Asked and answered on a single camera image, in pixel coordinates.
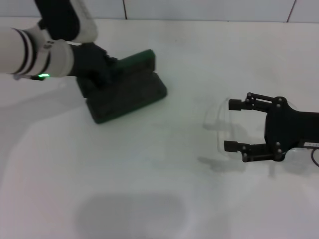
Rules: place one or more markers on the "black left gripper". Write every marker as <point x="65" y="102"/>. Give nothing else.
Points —
<point x="87" y="62"/>

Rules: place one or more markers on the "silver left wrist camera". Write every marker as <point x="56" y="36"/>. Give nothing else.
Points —
<point x="64" y="20"/>

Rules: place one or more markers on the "green glasses case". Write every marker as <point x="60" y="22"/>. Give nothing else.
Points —
<point x="129" y="99"/>

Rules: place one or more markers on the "clear white glasses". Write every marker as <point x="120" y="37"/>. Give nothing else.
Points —
<point x="297" y="155"/>

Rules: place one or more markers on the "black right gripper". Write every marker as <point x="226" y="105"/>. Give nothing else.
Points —
<point x="286" y="127"/>

